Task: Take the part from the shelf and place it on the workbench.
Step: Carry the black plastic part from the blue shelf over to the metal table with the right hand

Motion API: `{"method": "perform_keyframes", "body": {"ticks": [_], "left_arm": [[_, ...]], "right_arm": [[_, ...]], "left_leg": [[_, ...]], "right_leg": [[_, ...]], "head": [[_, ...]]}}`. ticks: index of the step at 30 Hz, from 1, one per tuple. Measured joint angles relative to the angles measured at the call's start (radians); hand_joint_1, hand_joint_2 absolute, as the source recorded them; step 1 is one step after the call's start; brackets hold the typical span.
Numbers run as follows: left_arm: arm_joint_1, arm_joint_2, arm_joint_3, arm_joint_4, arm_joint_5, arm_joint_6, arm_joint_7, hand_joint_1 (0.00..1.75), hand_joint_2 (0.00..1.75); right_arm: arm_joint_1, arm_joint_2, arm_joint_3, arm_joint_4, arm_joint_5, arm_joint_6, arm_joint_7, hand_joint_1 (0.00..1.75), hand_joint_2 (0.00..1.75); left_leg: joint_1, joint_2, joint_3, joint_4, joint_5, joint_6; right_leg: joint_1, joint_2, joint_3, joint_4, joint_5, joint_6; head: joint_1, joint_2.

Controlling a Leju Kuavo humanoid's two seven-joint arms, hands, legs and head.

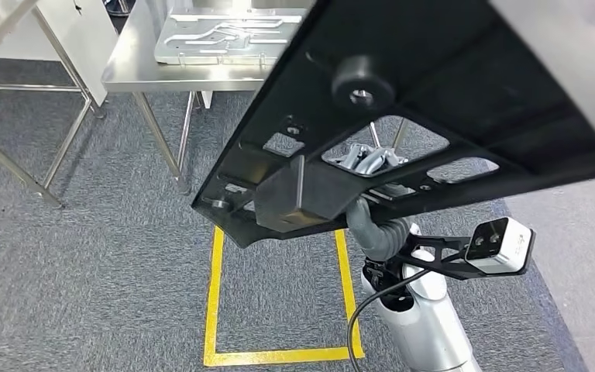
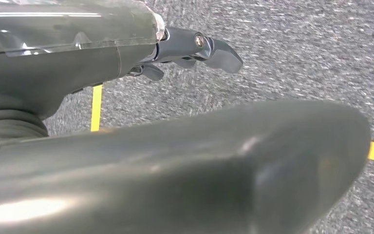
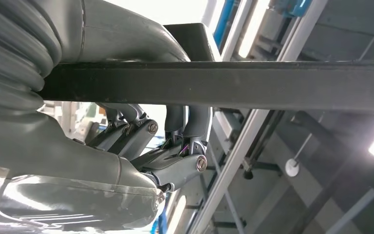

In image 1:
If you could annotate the black plastic frame part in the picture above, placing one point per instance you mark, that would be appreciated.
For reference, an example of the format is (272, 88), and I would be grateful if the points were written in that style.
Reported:
(431, 51)

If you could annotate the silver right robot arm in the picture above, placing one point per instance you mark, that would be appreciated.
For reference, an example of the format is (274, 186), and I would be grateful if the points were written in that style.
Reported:
(426, 328)

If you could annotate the stainless steel workbench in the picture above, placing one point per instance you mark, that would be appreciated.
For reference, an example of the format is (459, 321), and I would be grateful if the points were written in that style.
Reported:
(133, 67)

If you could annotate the grooved aluminium fixture plate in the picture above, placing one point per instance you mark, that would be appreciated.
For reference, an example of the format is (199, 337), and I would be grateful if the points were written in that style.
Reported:
(200, 51)

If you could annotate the yellow floor tape square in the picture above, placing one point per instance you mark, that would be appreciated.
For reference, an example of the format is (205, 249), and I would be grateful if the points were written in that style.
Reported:
(277, 355)

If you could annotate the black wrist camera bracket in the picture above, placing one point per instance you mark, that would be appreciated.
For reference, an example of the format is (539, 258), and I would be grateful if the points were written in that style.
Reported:
(456, 272)

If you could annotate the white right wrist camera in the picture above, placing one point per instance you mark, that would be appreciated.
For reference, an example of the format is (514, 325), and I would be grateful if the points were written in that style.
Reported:
(513, 251)

